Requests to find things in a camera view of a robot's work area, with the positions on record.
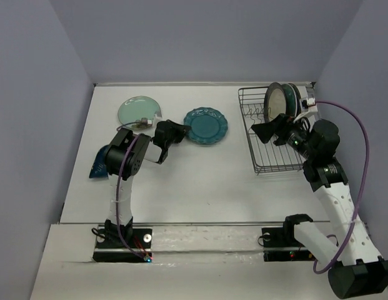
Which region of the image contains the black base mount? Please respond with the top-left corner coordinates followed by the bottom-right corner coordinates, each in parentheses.
top-left (91, 226), bottom-right (152, 263)
top-left (257, 214), bottom-right (315, 263)

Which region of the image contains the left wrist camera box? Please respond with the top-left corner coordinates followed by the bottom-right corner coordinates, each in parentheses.
top-left (139, 111), bottom-right (162, 128)

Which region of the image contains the black wire dish rack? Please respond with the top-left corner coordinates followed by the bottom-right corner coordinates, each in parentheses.
top-left (237, 86), bottom-right (305, 174)

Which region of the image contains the red and teal floral plate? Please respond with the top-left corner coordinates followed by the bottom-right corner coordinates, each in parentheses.
top-left (282, 83), bottom-right (297, 117)

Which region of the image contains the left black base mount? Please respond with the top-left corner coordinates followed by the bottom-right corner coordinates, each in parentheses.
top-left (91, 226), bottom-right (152, 263)

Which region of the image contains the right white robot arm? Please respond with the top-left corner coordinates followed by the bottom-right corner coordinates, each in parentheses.
top-left (251, 114), bottom-right (388, 299)

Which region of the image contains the navy blue leaf-shaped dish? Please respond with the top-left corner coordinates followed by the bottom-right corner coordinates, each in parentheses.
top-left (89, 145), bottom-right (108, 179)

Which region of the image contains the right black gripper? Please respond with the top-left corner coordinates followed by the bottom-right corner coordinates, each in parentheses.
top-left (251, 112), bottom-right (317, 160)

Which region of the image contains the teal scalloped edge plate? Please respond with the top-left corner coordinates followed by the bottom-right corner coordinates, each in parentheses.
top-left (184, 107), bottom-right (229, 145)

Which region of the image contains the dark teal speckled plate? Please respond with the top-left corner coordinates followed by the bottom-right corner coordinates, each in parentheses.
top-left (289, 83), bottom-right (301, 116)

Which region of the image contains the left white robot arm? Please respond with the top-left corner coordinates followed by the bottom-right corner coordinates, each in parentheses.
top-left (104, 120), bottom-right (191, 247)

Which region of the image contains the light green round plate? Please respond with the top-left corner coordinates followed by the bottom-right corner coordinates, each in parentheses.
top-left (117, 96), bottom-right (161, 131)

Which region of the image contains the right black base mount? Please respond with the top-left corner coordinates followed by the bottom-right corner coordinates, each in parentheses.
top-left (257, 214), bottom-right (315, 263)

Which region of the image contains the cream plate with metallic rim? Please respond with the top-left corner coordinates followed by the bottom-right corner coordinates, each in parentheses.
top-left (264, 82), bottom-right (287, 123)

